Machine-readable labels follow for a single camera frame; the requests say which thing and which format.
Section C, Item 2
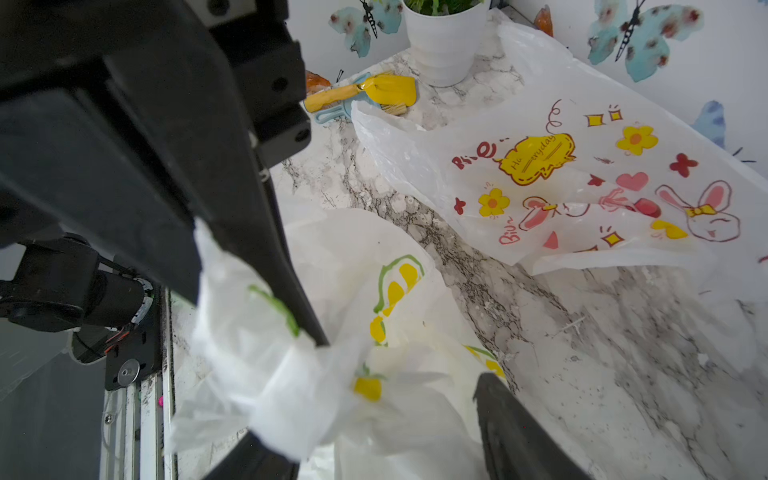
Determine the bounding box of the blue toy scoop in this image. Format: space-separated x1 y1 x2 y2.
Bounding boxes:
314 93 381 124

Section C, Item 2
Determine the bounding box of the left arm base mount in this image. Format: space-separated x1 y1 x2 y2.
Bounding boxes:
69 290 165 392

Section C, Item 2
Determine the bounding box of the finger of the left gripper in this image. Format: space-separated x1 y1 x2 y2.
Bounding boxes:
198 164 329 346

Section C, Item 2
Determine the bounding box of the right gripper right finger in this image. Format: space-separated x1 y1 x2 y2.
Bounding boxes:
474 373 589 480

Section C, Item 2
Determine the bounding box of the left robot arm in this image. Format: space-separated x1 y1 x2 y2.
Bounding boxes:
1 1 325 343

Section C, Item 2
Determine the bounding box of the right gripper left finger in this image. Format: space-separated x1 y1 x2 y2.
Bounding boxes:
204 431 299 480

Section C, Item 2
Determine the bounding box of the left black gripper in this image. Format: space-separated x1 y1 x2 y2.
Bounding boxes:
1 1 311 300

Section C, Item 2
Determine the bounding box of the yellow toy shovel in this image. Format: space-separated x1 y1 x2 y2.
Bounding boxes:
304 73 419 113

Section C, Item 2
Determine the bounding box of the potted flower plant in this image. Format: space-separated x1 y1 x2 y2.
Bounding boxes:
403 1 489 87

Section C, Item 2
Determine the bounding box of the white printed plastic bag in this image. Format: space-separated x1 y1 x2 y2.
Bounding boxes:
352 22 767 301

